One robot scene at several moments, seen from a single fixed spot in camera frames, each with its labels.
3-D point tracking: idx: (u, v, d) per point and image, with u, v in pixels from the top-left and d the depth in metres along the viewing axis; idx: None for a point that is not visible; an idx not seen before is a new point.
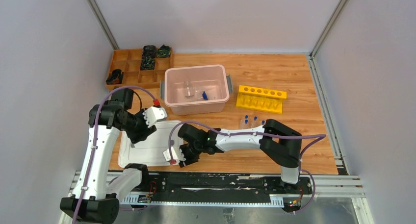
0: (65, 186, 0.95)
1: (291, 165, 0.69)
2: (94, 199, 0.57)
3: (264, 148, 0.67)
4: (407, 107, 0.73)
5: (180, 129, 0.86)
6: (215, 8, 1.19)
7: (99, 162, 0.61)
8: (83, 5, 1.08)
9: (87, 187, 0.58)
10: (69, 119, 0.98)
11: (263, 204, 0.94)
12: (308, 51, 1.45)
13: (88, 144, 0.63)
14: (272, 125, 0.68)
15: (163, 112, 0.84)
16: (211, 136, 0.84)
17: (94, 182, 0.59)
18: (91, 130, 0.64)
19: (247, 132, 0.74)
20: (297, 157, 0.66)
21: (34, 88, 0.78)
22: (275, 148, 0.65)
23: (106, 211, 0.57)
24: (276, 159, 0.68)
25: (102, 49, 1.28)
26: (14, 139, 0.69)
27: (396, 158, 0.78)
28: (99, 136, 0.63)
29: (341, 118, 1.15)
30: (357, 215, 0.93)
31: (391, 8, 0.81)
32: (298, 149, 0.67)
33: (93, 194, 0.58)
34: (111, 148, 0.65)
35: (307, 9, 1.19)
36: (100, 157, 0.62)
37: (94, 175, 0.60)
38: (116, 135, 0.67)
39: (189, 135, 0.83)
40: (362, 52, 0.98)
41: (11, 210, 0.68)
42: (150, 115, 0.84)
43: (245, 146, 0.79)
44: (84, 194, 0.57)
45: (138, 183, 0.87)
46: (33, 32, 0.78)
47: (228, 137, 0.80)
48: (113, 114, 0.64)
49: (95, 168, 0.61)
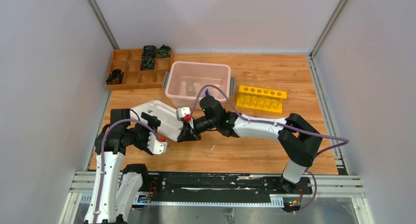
0: (65, 186, 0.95)
1: (304, 163, 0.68)
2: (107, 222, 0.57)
3: (282, 139, 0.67)
4: (408, 106, 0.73)
5: (205, 102, 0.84)
6: (216, 8, 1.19)
7: (109, 186, 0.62)
8: (84, 5, 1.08)
9: (98, 211, 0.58)
10: (69, 119, 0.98)
11: (263, 204, 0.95)
12: (308, 51, 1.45)
13: (96, 171, 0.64)
14: (296, 119, 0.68)
15: (162, 150, 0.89)
16: (230, 119, 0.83)
17: (106, 205, 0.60)
18: (98, 157, 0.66)
19: (268, 121, 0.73)
20: (312, 156, 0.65)
21: (34, 88, 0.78)
22: (293, 141, 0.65)
23: None
24: (292, 154, 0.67)
25: (102, 49, 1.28)
26: (13, 139, 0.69)
27: (396, 158, 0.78)
28: (107, 162, 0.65)
29: (341, 119, 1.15)
30: (357, 215, 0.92)
31: (391, 7, 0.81)
32: (316, 149, 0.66)
33: (106, 217, 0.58)
34: (118, 171, 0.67)
35: (307, 9, 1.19)
36: (109, 181, 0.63)
37: (105, 198, 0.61)
38: (122, 160, 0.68)
39: (215, 110, 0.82)
40: (363, 52, 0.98)
41: (11, 210, 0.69)
42: (152, 141, 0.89)
43: (262, 136, 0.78)
44: (97, 218, 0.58)
45: (141, 185, 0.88)
46: (33, 33, 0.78)
47: (247, 123, 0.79)
48: (117, 140, 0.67)
49: (105, 192, 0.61)
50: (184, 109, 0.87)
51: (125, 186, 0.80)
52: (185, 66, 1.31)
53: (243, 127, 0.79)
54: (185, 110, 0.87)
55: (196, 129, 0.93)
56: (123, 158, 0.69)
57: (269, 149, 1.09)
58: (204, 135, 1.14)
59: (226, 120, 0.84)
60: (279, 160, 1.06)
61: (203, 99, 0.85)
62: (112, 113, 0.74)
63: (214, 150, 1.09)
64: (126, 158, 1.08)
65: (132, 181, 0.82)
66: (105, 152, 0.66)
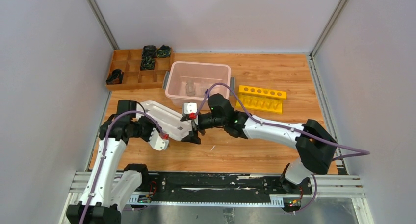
0: (65, 186, 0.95)
1: (319, 171, 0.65)
2: (101, 205, 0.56)
3: (299, 146, 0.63)
4: (407, 106, 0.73)
5: (214, 100, 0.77)
6: (216, 8, 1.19)
7: (106, 171, 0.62)
8: (84, 5, 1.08)
9: (93, 193, 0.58)
10: (69, 120, 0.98)
11: (263, 204, 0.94)
12: (308, 51, 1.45)
13: (97, 155, 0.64)
14: (313, 125, 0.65)
15: (163, 146, 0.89)
16: (239, 119, 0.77)
17: (101, 188, 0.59)
18: (101, 142, 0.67)
19: (284, 125, 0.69)
20: (327, 164, 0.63)
21: (33, 88, 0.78)
22: (312, 148, 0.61)
23: (110, 218, 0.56)
24: (308, 161, 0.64)
25: (102, 49, 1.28)
26: (13, 139, 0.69)
27: (396, 158, 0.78)
28: (108, 148, 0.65)
29: (341, 119, 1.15)
30: (357, 215, 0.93)
31: (391, 7, 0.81)
32: (330, 157, 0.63)
33: (100, 200, 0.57)
34: (117, 159, 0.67)
35: (308, 9, 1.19)
36: (108, 165, 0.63)
37: (102, 182, 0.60)
38: (123, 148, 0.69)
39: (224, 109, 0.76)
40: (363, 52, 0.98)
41: (11, 210, 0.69)
42: (153, 137, 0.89)
43: (273, 139, 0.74)
44: (91, 200, 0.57)
45: (139, 185, 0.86)
46: (33, 32, 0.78)
47: (260, 125, 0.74)
48: (121, 129, 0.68)
49: (103, 176, 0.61)
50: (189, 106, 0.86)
51: (123, 181, 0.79)
52: (185, 66, 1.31)
53: (255, 130, 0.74)
54: (190, 106, 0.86)
55: (200, 126, 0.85)
56: (124, 147, 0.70)
57: (269, 149, 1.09)
58: (204, 135, 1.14)
59: (235, 120, 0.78)
60: (279, 160, 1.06)
61: (212, 97, 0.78)
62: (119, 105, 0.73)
63: (214, 150, 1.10)
64: (126, 158, 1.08)
65: (132, 177, 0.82)
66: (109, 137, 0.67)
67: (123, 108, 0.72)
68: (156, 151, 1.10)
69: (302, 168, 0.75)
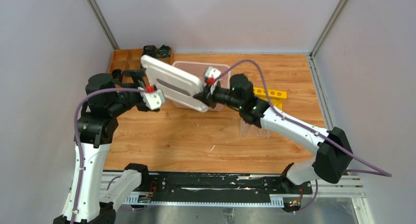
0: (65, 186, 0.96)
1: (326, 178, 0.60)
2: (87, 222, 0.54)
3: (319, 154, 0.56)
4: (407, 106, 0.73)
5: (237, 80, 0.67)
6: (215, 8, 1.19)
7: (88, 184, 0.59)
8: (83, 5, 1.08)
9: (77, 210, 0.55)
10: (68, 120, 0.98)
11: (263, 204, 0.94)
12: (308, 51, 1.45)
13: (76, 165, 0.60)
14: (338, 132, 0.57)
15: (159, 100, 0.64)
16: (258, 107, 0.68)
17: (85, 204, 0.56)
18: (77, 149, 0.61)
19: (307, 126, 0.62)
20: (338, 176, 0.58)
21: (34, 89, 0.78)
22: (332, 158, 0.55)
23: None
24: (320, 166, 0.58)
25: (102, 49, 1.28)
26: (14, 140, 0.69)
27: (396, 158, 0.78)
28: (86, 157, 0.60)
29: (341, 119, 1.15)
30: (357, 215, 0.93)
31: (390, 7, 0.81)
32: (345, 167, 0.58)
33: (85, 217, 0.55)
34: (100, 166, 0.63)
35: (307, 9, 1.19)
36: (90, 177, 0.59)
37: (85, 197, 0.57)
38: (106, 151, 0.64)
39: (246, 93, 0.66)
40: (363, 52, 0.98)
41: (12, 210, 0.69)
42: (144, 99, 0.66)
43: (288, 137, 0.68)
44: (76, 217, 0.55)
45: (139, 184, 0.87)
46: (33, 32, 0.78)
47: (280, 119, 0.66)
48: (99, 133, 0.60)
49: (85, 189, 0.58)
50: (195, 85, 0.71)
51: (123, 180, 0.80)
52: (185, 66, 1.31)
53: (274, 123, 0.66)
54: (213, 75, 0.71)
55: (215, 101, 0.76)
56: (106, 150, 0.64)
57: (269, 149, 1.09)
58: (205, 135, 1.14)
59: (253, 107, 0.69)
60: (279, 160, 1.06)
61: (236, 77, 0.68)
62: (89, 91, 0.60)
63: (214, 150, 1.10)
64: (126, 158, 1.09)
65: (132, 176, 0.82)
66: (85, 143, 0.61)
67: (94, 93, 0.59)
68: (156, 151, 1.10)
69: (310, 170, 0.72)
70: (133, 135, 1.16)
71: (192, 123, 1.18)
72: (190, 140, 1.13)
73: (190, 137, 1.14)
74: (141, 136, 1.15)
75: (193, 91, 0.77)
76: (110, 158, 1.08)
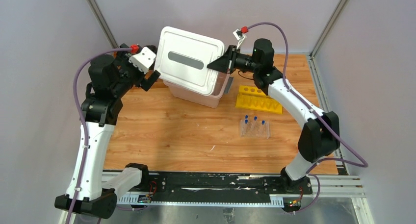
0: (65, 186, 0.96)
1: (307, 156, 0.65)
2: (89, 201, 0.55)
3: (307, 128, 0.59)
4: (407, 106, 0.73)
5: (262, 43, 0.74)
6: (215, 8, 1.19)
7: (91, 162, 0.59)
8: (83, 6, 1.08)
9: (80, 188, 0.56)
10: (69, 120, 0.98)
11: (263, 204, 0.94)
12: (308, 51, 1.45)
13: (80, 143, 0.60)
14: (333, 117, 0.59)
15: (150, 56, 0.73)
16: (271, 74, 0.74)
17: (88, 182, 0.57)
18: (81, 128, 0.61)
19: (307, 103, 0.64)
20: (317, 156, 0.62)
21: (35, 89, 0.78)
22: (316, 136, 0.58)
23: (101, 210, 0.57)
24: (304, 141, 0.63)
25: (102, 50, 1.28)
26: (16, 139, 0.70)
27: (396, 158, 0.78)
28: (90, 135, 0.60)
29: (341, 119, 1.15)
30: (357, 215, 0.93)
31: (390, 8, 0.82)
32: (324, 152, 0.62)
33: (87, 195, 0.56)
34: (104, 144, 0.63)
35: (307, 9, 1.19)
36: (93, 156, 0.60)
37: (88, 175, 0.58)
38: (110, 131, 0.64)
39: (265, 57, 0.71)
40: (363, 51, 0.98)
41: (13, 209, 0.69)
42: (138, 64, 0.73)
43: (289, 109, 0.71)
44: (78, 195, 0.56)
45: (138, 182, 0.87)
46: (34, 33, 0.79)
47: (285, 90, 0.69)
48: (105, 111, 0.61)
49: (89, 168, 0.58)
50: (218, 47, 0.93)
51: (125, 174, 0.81)
52: None
53: (279, 92, 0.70)
54: (243, 37, 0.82)
55: (235, 65, 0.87)
56: (111, 130, 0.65)
57: (269, 149, 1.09)
58: (205, 135, 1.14)
59: (267, 74, 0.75)
60: (279, 160, 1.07)
61: (263, 41, 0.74)
62: (90, 72, 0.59)
63: (214, 150, 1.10)
64: (126, 158, 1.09)
65: (133, 172, 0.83)
66: (90, 122, 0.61)
67: (96, 75, 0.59)
68: (156, 150, 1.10)
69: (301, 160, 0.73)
70: (134, 135, 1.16)
71: (192, 123, 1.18)
72: (190, 140, 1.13)
73: (190, 137, 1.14)
74: (141, 136, 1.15)
75: (208, 58, 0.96)
76: (111, 158, 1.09)
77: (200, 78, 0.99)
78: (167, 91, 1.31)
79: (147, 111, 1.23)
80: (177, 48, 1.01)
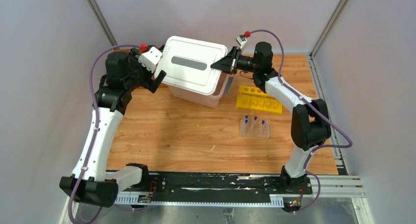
0: (65, 186, 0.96)
1: (298, 143, 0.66)
2: (94, 181, 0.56)
3: (294, 110, 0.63)
4: (407, 107, 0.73)
5: (262, 45, 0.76)
6: (215, 8, 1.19)
7: (100, 143, 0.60)
8: (83, 5, 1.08)
9: (87, 167, 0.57)
10: (68, 120, 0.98)
11: (263, 204, 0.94)
12: (308, 51, 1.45)
13: (90, 126, 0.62)
14: (321, 103, 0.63)
15: (157, 52, 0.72)
16: (269, 75, 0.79)
17: (94, 163, 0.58)
18: (93, 112, 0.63)
19: (297, 92, 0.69)
20: (308, 143, 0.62)
21: (35, 89, 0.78)
22: (304, 118, 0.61)
23: (104, 193, 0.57)
24: (295, 128, 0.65)
25: (102, 50, 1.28)
26: (15, 139, 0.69)
27: (396, 158, 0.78)
28: (101, 119, 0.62)
29: (340, 119, 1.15)
30: (357, 215, 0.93)
31: (390, 8, 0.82)
32: (315, 140, 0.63)
33: (92, 175, 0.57)
34: (113, 130, 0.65)
35: (308, 9, 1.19)
36: (102, 138, 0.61)
37: (95, 156, 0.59)
38: (119, 119, 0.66)
39: (264, 58, 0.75)
40: (363, 52, 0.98)
41: (14, 209, 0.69)
42: (145, 62, 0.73)
43: (283, 103, 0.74)
44: (84, 174, 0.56)
45: (138, 181, 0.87)
46: (34, 33, 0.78)
47: (279, 85, 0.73)
48: (117, 98, 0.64)
49: (96, 150, 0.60)
50: (222, 50, 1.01)
51: (125, 169, 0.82)
52: None
53: (273, 87, 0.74)
54: (245, 40, 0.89)
55: (238, 66, 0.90)
56: (119, 118, 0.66)
57: (269, 149, 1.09)
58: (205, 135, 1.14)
59: (265, 73, 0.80)
60: (279, 160, 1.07)
61: (263, 43, 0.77)
62: (107, 63, 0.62)
63: (214, 150, 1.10)
64: (126, 158, 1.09)
65: (134, 169, 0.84)
66: (101, 108, 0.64)
67: (113, 66, 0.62)
68: (156, 151, 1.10)
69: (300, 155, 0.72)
70: (133, 135, 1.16)
71: (192, 123, 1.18)
72: (190, 140, 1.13)
73: (190, 137, 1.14)
74: (141, 136, 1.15)
75: (212, 59, 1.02)
76: (111, 158, 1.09)
77: (203, 78, 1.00)
78: (166, 91, 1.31)
79: (147, 111, 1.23)
80: (181, 52, 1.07)
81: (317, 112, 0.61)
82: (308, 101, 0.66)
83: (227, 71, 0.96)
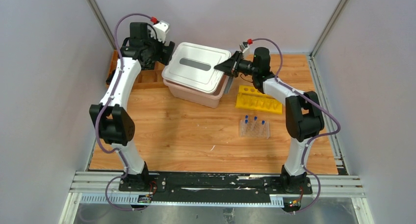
0: (65, 186, 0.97)
1: (293, 135, 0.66)
2: (119, 107, 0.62)
3: (286, 101, 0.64)
4: (407, 106, 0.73)
5: (260, 49, 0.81)
6: (215, 8, 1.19)
7: (125, 80, 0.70)
8: (82, 6, 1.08)
9: (113, 97, 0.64)
10: (69, 120, 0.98)
11: (263, 204, 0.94)
12: (308, 51, 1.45)
13: (116, 70, 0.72)
14: (312, 94, 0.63)
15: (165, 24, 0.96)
16: (266, 76, 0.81)
17: (120, 94, 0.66)
18: (118, 62, 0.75)
19: (290, 87, 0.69)
20: (302, 133, 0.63)
21: (34, 89, 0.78)
22: (295, 108, 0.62)
23: (125, 122, 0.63)
24: (288, 120, 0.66)
25: (102, 50, 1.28)
26: (14, 139, 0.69)
27: (396, 158, 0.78)
28: (125, 64, 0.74)
29: (341, 119, 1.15)
30: (357, 215, 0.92)
31: (390, 7, 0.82)
32: (308, 130, 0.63)
33: (118, 103, 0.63)
34: (133, 77, 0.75)
35: (307, 9, 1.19)
36: (126, 78, 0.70)
37: (120, 90, 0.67)
38: (138, 70, 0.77)
39: (262, 61, 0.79)
40: (362, 51, 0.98)
41: (14, 209, 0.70)
42: (158, 32, 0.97)
43: (281, 102, 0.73)
44: (111, 102, 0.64)
45: (139, 171, 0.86)
46: (34, 34, 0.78)
47: (274, 83, 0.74)
48: (137, 51, 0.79)
49: (121, 85, 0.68)
50: (226, 54, 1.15)
51: None
52: None
53: (269, 85, 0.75)
54: (247, 47, 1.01)
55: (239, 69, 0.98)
56: (139, 68, 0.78)
57: (268, 149, 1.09)
58: (205, 135, 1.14)
59: (263, 76, 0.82)
60: (279, 160, 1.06)
61: (262, 48, 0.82)
62: (132, 27, 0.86)
63: (213, 150, 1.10)
64: None
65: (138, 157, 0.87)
66: (124, 59, 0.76)
67: (135, 28, 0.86)
68: (156, 150, 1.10)
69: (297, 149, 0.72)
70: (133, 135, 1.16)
71: (192, 123, 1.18)
72: (190, 140, 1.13)
73: (190, 137, 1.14)
74: (141, 136, 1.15)
75: (217, 61, 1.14)
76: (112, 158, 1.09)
77: (205, 77, 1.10)
78: (166, 91, 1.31)
79: (147, 111, 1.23)
80: (190, 56, 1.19)
81: (308, 101, 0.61)
82: (300, 92, 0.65)
83: (227, 72, 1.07)
